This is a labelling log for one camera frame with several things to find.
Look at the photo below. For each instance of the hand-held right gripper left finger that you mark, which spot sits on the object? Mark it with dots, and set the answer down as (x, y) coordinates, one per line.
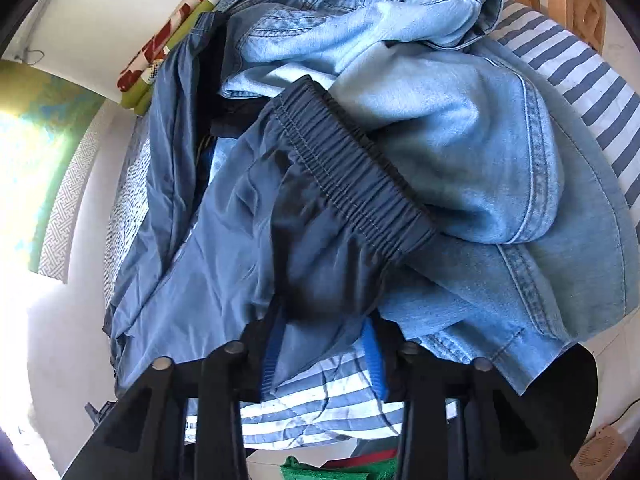
(270, 365)

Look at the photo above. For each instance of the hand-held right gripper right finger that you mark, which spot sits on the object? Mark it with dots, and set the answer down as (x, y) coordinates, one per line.
(372, 360)

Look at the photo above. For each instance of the navy elastic waist pants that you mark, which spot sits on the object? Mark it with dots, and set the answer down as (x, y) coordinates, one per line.
(300, 235)

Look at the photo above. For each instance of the red cloth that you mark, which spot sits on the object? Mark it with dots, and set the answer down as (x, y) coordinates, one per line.
(365, 460)

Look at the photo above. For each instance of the green cloth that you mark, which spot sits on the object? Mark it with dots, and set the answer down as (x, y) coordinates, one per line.
(310, 470)

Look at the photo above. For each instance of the person's dark clothing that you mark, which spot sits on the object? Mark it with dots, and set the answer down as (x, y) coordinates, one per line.
(580, 400)

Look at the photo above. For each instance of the beige perforated device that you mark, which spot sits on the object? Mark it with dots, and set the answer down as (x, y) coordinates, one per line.
(597, 455)

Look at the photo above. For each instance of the light blue denim garment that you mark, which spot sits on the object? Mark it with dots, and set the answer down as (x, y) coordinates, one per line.
(475, 135)

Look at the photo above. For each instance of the green floral folded blanket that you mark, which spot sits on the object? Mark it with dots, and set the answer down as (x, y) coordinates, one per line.
(132, 102)

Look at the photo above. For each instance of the red floral folded blanket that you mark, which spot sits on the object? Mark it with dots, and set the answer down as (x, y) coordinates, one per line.
(150, 55)

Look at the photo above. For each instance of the blue white striped quilt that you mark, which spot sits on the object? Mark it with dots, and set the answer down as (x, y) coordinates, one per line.
(575, 70)

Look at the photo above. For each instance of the wooden slatted headboard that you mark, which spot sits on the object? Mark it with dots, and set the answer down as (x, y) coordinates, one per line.
(580, 15)

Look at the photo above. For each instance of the landscape painting wall poster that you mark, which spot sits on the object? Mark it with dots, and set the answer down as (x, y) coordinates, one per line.
(40, 160)

